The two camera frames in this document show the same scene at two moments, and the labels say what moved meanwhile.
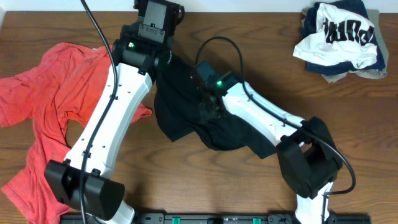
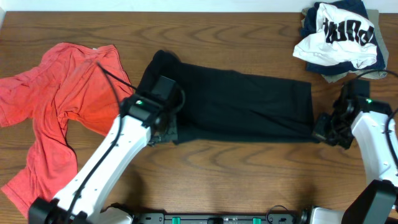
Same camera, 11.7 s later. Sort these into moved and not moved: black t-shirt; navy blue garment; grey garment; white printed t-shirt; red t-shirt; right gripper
Moved: right gripper; black t-shirt
Not moved: grey garment; red t-shirt; white printed t-shirt; navy blue garment
